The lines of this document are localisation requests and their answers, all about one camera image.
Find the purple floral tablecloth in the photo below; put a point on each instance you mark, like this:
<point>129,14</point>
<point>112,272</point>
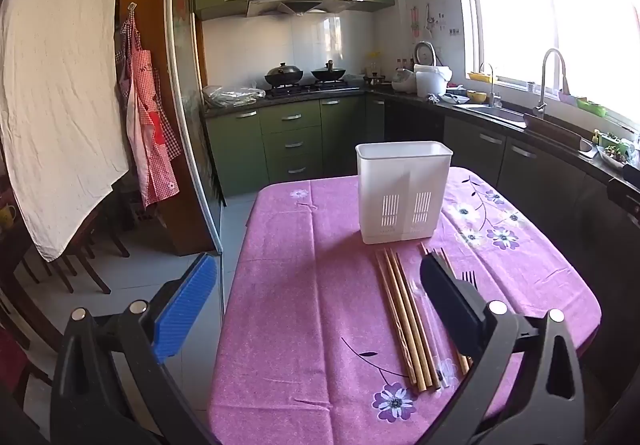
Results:
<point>310,300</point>

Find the yellow mug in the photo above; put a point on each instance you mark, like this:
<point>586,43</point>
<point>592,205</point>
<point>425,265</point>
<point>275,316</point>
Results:
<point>6,215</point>

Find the steel kitchen sink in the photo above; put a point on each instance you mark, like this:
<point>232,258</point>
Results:
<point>495,114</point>

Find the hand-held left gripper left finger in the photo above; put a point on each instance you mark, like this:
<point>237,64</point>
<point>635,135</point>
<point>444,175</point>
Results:
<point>185,310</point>

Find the white dish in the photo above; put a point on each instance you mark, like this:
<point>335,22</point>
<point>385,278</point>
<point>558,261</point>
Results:
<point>452,98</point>

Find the green base cabinet with drawers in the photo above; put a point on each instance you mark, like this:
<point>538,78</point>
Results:
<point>290,125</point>

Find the shiny metal scrubber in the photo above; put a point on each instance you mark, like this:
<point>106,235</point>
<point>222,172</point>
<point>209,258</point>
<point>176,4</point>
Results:
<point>431,98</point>

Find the green tray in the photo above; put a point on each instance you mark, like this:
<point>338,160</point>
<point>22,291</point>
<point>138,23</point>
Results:
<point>590,106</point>

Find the small dark pot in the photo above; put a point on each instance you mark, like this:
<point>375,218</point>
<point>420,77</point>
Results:
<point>374,77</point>

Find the kitchen window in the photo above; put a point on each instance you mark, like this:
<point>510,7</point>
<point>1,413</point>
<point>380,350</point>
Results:
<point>525,15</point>

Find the pink hanging wall item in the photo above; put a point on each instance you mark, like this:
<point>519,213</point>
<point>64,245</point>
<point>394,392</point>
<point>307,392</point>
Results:
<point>414,20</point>

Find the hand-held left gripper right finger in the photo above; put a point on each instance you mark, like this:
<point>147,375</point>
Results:
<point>452,310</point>

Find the small steel faucet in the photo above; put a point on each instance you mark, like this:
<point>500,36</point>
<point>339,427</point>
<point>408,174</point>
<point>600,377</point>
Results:
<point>490,85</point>

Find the round grey cooker lid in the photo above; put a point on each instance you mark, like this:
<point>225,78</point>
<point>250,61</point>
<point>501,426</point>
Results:
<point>426,54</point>

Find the dark stone countertop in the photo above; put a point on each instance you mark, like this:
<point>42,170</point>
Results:
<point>590,160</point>

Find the yellow container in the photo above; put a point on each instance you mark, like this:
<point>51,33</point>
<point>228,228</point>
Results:
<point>480,75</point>

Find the dark wooden chair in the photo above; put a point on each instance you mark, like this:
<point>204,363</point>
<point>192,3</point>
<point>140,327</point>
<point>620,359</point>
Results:
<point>85,250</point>

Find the red checked apron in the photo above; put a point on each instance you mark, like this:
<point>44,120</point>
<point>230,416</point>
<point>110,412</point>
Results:
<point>145,125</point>

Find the white plastic bucket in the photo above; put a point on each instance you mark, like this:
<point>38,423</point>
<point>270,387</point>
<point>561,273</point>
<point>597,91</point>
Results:
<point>432,80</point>

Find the gas stove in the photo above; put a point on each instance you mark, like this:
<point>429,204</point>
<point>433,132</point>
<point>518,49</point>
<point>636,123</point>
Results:
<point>305,89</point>

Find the clear plastic spoon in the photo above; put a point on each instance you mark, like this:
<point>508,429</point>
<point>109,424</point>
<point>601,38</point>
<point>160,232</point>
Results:
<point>417,287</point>

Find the white plastic utensil holder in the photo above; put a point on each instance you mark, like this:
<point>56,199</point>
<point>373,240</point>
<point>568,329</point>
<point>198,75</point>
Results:
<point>400,175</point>

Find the dark base cabinet run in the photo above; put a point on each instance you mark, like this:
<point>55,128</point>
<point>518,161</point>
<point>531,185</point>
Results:
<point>530,165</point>

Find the wooden chopstick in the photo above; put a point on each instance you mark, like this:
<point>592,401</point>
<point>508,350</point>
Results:
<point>396,325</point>
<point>412,325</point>
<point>426,251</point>
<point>420,325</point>
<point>404,325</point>
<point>446,257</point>
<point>439,254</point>

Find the yellow oil bottle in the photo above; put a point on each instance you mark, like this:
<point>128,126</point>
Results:
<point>372,59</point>

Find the black wok with lid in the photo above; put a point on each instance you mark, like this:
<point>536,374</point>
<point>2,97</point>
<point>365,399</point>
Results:
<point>284,74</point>

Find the tall steel faucet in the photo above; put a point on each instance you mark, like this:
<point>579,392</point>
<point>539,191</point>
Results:
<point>541,100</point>

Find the clear plastic bag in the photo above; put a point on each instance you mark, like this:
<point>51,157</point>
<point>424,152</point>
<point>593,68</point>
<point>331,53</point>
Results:
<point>232,95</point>

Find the white hanging cloth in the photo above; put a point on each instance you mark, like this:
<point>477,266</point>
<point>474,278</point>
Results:
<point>60,75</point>

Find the yellow bowl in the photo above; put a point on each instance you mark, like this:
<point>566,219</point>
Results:
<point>476,96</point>

